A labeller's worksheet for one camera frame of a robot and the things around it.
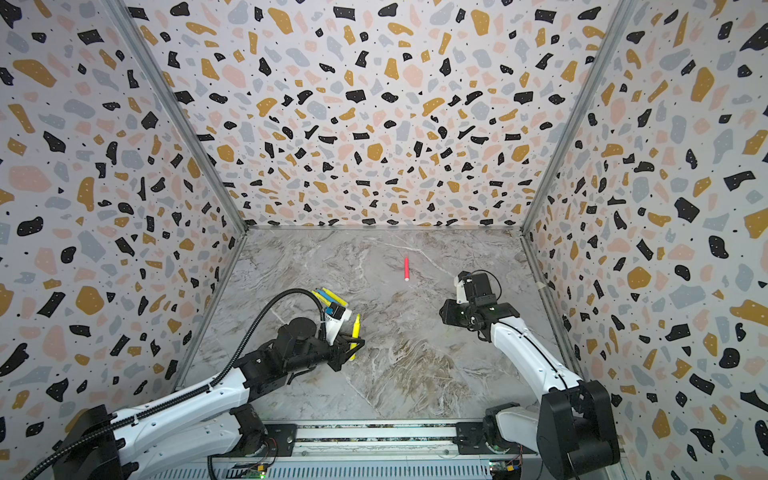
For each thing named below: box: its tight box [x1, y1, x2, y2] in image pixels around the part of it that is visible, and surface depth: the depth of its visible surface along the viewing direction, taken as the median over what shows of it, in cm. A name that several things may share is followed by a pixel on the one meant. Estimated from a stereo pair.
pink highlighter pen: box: [403, 257, 411, 282], surface depth 112 cm
